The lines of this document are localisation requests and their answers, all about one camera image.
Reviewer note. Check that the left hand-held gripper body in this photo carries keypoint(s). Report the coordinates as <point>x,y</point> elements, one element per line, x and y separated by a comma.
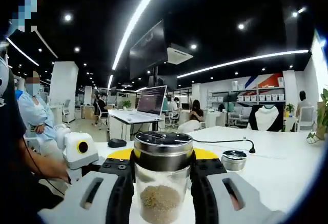
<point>74,157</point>

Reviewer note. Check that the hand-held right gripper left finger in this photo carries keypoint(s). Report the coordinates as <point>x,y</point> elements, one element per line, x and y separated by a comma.
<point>115,203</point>

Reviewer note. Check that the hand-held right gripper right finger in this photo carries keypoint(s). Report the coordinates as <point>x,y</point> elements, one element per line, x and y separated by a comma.
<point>207,203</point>

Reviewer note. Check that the tall seasoning bottle tan granules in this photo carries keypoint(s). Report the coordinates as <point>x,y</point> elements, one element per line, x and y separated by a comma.
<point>162,201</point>

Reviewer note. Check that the short seasoning bottle white powder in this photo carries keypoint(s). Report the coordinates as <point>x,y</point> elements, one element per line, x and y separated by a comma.
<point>233,161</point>

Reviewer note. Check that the person's left hand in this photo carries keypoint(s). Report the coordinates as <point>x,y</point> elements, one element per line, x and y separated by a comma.
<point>59,174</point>

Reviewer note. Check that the black computer mouse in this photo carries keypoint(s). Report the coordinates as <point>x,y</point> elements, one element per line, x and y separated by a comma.
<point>117,143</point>

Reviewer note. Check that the white standing desk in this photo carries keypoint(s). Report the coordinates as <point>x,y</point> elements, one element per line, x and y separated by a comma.
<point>120,129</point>

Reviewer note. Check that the white rounded chair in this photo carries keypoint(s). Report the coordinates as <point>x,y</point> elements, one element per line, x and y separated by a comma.
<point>188,126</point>

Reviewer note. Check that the short ceiling light strip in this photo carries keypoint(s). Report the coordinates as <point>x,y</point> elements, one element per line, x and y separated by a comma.
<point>110,81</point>

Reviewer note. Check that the white laptop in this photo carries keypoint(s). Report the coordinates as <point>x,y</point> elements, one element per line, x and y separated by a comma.
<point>151,103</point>

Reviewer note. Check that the white chest-worn device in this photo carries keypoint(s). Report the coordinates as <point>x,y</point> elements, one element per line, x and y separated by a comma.
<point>3,80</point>

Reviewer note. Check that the row of white storage boxes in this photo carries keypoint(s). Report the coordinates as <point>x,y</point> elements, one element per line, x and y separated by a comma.
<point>261,97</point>

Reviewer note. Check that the metal storage shelf rack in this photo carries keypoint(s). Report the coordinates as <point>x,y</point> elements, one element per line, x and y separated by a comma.
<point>256,89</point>

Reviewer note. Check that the white face mask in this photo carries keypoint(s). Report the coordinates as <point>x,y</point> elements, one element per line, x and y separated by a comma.
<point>314,139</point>

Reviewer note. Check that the small potted plant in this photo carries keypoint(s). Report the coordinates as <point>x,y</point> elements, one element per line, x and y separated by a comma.
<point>289,107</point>

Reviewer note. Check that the hanging black monitor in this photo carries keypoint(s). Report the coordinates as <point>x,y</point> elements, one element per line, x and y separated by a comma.
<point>147,49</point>

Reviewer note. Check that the brown paper bag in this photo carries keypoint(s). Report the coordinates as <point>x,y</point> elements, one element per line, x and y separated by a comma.
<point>320,129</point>

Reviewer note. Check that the group of ceiling spotlights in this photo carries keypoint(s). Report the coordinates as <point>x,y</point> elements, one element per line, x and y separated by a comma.
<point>68,17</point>

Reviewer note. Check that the ceiling air conditioner unit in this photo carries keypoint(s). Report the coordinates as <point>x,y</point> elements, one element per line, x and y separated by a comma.
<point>179,55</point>

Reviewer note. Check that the potted green plant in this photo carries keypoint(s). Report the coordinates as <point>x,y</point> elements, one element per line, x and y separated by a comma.
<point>325,106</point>

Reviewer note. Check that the long curved ceiling light strip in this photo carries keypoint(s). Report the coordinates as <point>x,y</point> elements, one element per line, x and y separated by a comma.
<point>136,16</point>

